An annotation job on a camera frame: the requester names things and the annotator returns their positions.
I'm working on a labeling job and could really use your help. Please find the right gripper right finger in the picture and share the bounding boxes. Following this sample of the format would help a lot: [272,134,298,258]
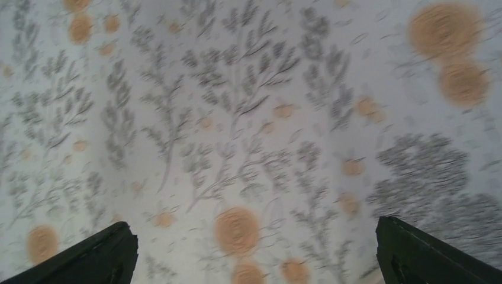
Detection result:
[376,217,501,284]

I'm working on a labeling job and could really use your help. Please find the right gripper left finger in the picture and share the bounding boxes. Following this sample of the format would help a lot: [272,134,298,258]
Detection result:
[3,221,139,284]

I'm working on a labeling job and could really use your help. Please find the floral patterned mat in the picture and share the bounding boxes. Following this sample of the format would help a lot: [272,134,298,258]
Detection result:
[1,1,501,283]

